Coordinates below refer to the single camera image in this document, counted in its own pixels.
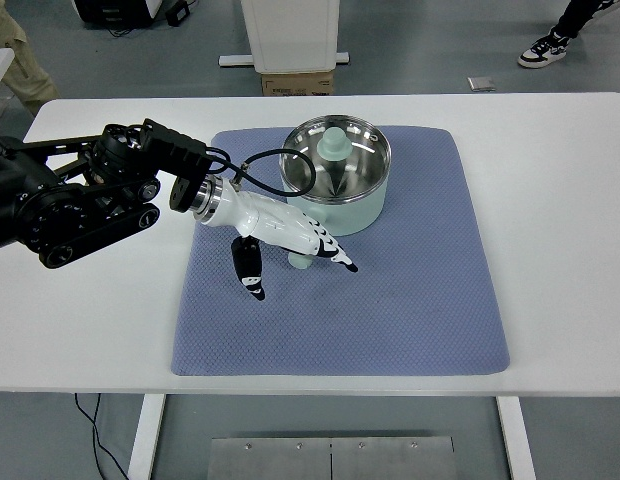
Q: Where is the brown cardboard box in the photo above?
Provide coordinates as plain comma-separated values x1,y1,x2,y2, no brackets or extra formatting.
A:
261,69,335,97

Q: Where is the small black box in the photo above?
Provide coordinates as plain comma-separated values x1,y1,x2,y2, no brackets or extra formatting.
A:
164,0,192,27

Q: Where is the person in black trousers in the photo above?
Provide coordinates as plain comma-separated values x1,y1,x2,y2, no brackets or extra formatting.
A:
517,0,620,70

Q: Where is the white pedestal with base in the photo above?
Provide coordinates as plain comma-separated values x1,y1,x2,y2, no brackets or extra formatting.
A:
218,0,350,74

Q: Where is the blue textured mat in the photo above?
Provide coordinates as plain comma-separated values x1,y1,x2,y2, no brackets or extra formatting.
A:
169,124,511,378

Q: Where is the person in beige trousers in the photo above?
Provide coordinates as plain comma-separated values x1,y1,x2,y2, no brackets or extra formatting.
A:
0,0,60,116

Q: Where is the glass lid with green knob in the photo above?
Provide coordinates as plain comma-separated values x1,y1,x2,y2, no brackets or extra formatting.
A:
279,114,393,201

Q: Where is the black and white equipment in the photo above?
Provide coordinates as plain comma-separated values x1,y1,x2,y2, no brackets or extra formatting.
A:
72,0,165,30

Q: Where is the thin black floor cable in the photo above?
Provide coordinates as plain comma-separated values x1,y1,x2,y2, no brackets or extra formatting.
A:
73,392,129,480

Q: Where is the white table leg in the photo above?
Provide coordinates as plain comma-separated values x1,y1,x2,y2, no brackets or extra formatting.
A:
495,396,538,480
127,394,167,480

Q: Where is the green pot with handle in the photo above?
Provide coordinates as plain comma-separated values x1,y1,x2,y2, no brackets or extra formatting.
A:
279,114,393,272

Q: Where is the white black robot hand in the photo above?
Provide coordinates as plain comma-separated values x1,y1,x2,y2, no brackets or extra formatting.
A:
197,187,360,302

